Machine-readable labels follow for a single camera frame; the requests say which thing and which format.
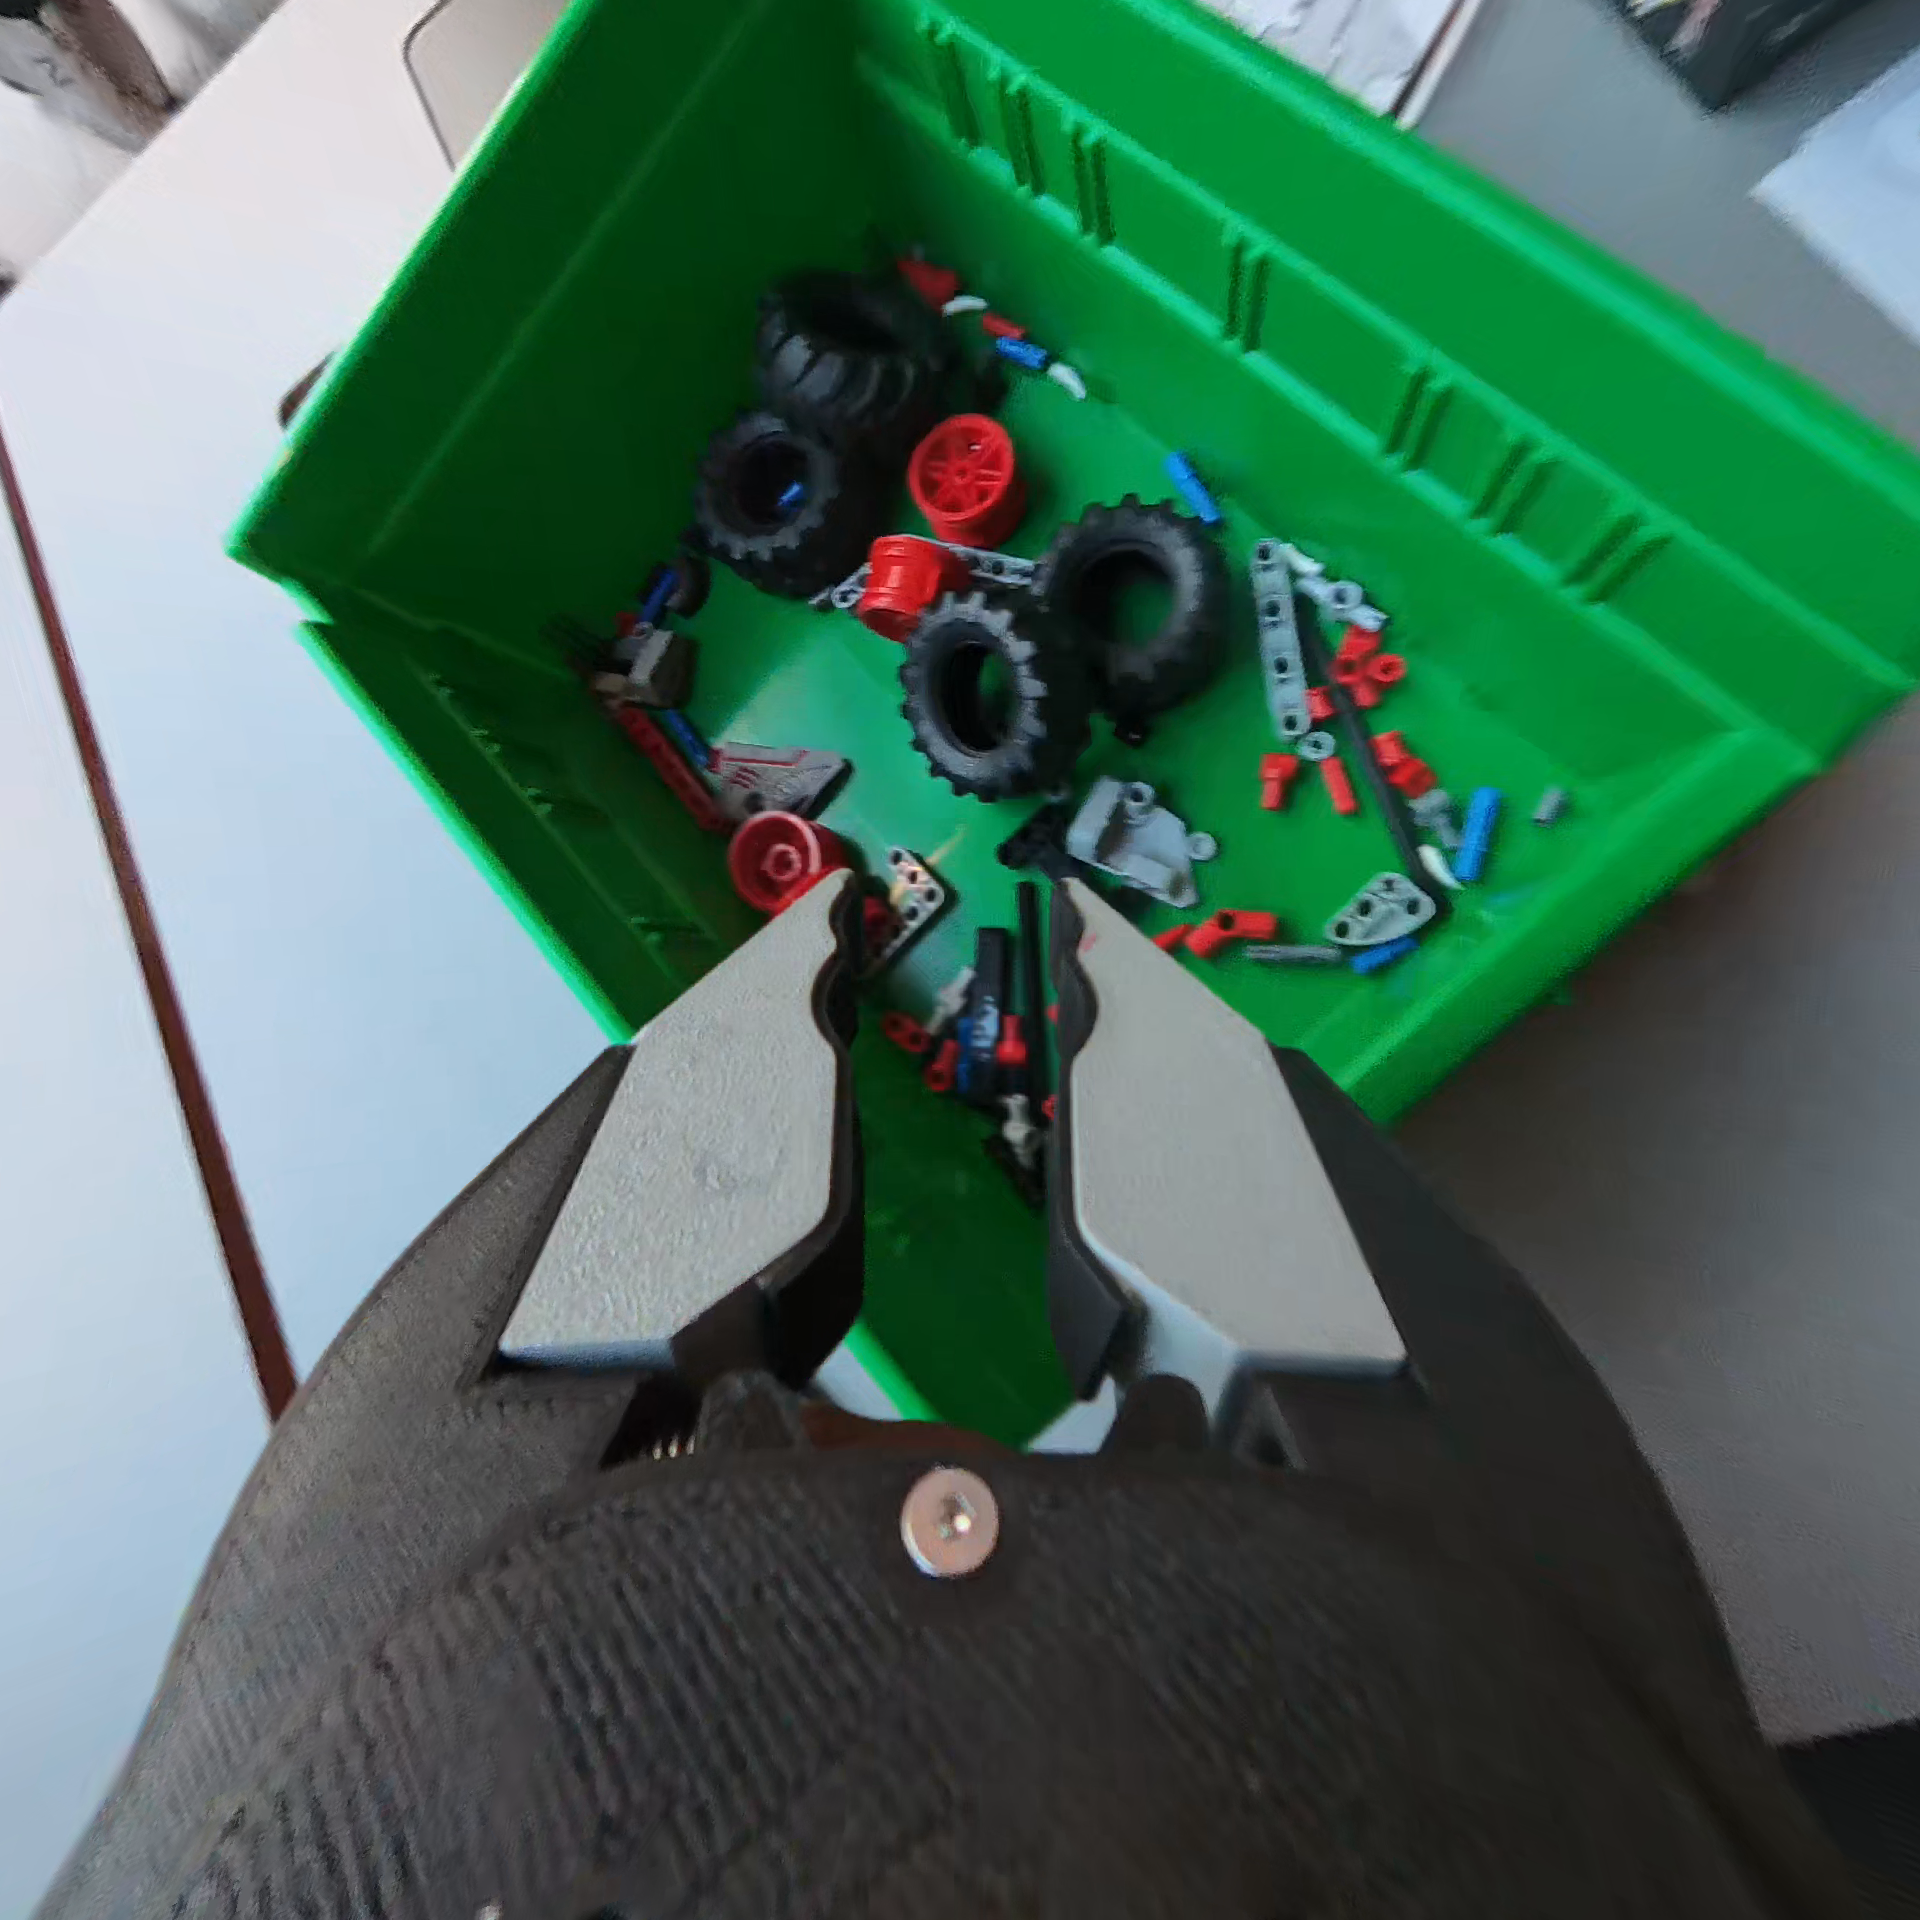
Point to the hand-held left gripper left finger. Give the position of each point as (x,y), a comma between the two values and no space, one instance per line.
(706,1154)

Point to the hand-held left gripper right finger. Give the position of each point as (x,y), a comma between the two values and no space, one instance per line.
(1202,1170)

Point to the small lego pieces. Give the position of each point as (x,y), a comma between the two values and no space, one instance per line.
(1365,668)

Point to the green plastic bin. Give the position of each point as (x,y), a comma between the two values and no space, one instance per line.
(1349,375)

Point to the red lego wheel hub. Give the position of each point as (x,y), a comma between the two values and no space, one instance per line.
(902,589)
(966,476)
(781,863)

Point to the grey triangular lego plate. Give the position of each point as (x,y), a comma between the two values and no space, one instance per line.
(1381,909)

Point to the grey lego panel piece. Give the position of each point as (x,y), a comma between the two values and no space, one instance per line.
(1133,839)

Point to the grey printed lego panel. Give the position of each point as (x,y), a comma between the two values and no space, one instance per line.
(781,778)

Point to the long red lego beam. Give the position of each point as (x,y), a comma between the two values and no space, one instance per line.
(668,750)

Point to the long black lego axle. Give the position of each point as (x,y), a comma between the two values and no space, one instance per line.
(1372,765)

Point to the black lego tire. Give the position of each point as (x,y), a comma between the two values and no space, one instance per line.
(840,360)
(734,518)
(1184,599)
(938,735)

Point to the grey lego beam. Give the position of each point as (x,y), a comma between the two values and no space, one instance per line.
(1277,645)

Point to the grey flat panel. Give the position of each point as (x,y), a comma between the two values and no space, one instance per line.
(480,68)

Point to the white printed paper sheet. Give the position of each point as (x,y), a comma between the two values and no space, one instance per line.
(1349,45)

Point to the black box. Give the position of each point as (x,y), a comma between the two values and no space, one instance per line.
(1724,37)

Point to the grey square lego frame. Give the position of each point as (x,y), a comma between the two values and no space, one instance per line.
(918,897)

